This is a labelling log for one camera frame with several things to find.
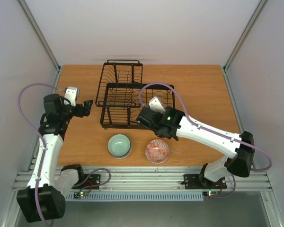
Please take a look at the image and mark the red patterned bowl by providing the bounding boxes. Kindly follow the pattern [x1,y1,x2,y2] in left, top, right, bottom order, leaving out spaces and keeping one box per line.
[145,139,169,164]

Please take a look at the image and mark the black wire dish rack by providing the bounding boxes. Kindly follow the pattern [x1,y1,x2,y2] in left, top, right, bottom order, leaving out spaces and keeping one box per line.
[95,59,176,131]

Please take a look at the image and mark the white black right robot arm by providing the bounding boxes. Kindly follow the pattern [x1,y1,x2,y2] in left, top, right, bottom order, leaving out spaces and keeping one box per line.
[137,106,255,188]

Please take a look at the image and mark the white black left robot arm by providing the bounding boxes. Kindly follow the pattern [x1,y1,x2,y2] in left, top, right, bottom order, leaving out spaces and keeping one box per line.
[17,94,93,223]

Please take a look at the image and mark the light green ceramic bowl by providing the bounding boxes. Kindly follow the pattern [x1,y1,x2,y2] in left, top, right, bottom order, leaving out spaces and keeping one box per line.
[107,134,132,159]

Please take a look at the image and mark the right green led board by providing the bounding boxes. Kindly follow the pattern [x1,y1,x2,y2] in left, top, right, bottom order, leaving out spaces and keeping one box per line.
[203,191,221,198]

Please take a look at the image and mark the green led board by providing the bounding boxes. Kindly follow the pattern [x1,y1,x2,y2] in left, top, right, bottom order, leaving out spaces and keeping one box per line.
[203,191,221,198]
[73,192,89,199]

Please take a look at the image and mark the left green led board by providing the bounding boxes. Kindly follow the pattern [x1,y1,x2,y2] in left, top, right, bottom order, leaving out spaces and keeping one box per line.
[73,192,89,199]

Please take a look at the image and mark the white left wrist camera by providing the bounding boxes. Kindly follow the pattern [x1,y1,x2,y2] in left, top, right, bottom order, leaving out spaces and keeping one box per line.
[63,87,80,106]

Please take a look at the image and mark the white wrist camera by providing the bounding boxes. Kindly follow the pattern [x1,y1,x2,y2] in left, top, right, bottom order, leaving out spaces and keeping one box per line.
[63,87,80,106]
[149,96,165,114]

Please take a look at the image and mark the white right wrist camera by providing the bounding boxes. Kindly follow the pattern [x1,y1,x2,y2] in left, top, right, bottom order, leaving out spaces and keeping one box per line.
[149,96,165,114]

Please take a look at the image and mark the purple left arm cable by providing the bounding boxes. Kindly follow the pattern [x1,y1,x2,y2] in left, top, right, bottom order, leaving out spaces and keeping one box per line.
[18,83,66,227]

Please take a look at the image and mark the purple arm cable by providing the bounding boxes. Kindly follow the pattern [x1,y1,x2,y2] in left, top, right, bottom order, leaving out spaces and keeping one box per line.
[18,83,66,227]
[138,82,273,173]

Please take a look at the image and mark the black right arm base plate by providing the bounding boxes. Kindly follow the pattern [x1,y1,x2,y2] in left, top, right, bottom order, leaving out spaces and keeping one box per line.
[181,174,227,190]

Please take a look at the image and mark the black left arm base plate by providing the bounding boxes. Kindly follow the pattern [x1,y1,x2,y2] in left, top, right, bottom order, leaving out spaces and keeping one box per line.
[72,174,101,190]

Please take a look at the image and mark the grey slotted cable duct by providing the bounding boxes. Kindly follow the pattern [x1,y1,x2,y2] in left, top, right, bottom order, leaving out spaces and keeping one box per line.
[65,192,204,202]

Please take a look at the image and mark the aluminium front frame rails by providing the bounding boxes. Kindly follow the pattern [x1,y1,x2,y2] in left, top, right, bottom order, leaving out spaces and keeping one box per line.
[12,165,273,192]

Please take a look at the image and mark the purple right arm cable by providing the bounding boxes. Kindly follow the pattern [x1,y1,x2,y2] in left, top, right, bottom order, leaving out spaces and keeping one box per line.
[138,82,273,173]

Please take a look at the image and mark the aluminium left frame post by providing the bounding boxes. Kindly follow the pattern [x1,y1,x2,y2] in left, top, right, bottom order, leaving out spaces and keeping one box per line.
[16,0,62,71]

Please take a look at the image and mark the aluminium frame post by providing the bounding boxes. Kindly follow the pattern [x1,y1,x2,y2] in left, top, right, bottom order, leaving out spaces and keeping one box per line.
[16,0,62,71]
[222,0,269,71]

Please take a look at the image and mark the aluminium right frame post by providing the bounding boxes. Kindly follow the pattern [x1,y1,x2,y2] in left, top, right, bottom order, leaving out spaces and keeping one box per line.
[222,0,269,71]

